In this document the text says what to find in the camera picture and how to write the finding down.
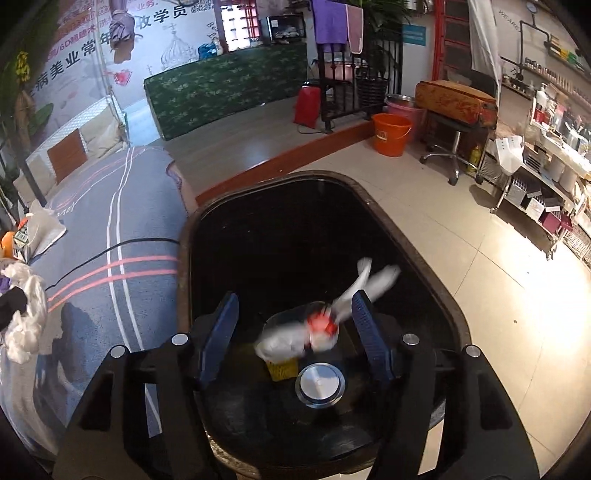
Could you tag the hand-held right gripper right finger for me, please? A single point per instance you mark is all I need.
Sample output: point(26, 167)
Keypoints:
point(369, 332)

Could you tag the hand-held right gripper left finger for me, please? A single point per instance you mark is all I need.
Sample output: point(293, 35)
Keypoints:
point(221, 332)

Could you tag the white tissue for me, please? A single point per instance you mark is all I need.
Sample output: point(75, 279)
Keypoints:
point(369, 281)

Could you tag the dark brown trash bin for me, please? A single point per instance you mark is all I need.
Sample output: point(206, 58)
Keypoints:
point(277, 240)

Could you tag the yellow packet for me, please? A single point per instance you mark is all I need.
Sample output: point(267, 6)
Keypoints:
point(281, 369)

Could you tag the silver metal can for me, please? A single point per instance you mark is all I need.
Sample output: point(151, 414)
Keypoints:
point(321, 385)

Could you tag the grey striped bed blanket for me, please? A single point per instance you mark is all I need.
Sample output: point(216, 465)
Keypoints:
point(115, 286)

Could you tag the white plastic bag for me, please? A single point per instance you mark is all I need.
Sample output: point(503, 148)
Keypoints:
point(27, 337)
point(46, 226)

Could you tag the orange bucket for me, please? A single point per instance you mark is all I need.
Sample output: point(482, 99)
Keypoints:
point(390, 136)

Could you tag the yellow bottle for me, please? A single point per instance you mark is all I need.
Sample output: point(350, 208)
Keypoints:
point(473, 159)

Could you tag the black swivel stool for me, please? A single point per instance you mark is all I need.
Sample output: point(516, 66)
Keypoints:
point(450, 143)

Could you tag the black cloth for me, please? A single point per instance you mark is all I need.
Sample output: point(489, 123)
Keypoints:
point(11, 307)

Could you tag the pink bucket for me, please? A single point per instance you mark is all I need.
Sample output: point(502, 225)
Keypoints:
point(413, 120)

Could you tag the white floor baskets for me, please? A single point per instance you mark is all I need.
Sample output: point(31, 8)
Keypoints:
point(577, 244)

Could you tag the white paper bag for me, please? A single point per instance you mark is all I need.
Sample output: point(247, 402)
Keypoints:
point(508, 152)

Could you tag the beige cushion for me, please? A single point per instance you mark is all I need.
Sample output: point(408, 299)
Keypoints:
point(101, 134)

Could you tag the red bag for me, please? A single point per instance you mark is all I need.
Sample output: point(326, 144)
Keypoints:
point(307, 106)

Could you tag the metal basin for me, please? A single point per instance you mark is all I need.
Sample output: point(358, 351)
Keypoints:
point(399, 99)

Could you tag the orange cushion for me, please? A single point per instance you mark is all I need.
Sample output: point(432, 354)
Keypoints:
point(67, 154)

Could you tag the black metal railing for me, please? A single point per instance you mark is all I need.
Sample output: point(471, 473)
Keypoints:
point(334, 99)

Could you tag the green potted plant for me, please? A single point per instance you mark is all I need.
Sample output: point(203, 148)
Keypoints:
point(374, 90)

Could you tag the green printed mattress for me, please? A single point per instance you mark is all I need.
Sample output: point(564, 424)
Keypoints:
point(221, 87)

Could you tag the orange patterned suitcase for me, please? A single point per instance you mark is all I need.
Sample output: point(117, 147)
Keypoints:
point(452, 101)

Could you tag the white trolley cart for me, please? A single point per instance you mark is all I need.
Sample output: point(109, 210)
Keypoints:
point(554, 170)

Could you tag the white wicker swing chair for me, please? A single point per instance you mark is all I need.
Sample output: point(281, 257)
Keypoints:
point(108, 104)

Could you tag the pink plastic basin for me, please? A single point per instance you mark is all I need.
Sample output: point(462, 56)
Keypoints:
point(339, 71)

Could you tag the blue bag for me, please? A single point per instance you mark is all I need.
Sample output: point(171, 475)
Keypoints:
point(208, 50)

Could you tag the pink towel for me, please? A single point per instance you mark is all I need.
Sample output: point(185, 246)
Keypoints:
point(354, 30)

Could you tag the artificial banana plant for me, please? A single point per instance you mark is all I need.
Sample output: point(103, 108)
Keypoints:
point(25, 101)

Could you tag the red telephone booth cabinet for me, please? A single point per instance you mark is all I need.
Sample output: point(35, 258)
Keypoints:
point(238, 23)

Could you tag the black display box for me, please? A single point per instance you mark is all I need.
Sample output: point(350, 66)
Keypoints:
point(286, 28)

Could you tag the red ladder shelf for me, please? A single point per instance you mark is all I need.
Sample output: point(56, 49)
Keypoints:
point(455, 32)

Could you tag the white hanging banner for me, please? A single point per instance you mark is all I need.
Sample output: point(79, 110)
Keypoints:
point(482, 41)

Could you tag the purple towel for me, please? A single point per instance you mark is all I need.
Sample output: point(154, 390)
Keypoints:
point(328, 21)

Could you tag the purple hanging umbrella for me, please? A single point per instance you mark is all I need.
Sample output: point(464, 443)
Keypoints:
point(122, 27)

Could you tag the black pipe with gauge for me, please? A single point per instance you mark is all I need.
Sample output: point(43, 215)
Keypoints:
point(533, 27)

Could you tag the large wall poster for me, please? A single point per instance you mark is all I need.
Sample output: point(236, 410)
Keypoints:
point(83, 69)

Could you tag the blue wall sign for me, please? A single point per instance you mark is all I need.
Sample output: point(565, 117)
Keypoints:
point(414, 35)

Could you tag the wall shelves with products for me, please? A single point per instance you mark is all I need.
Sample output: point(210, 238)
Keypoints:
point(558, 60)

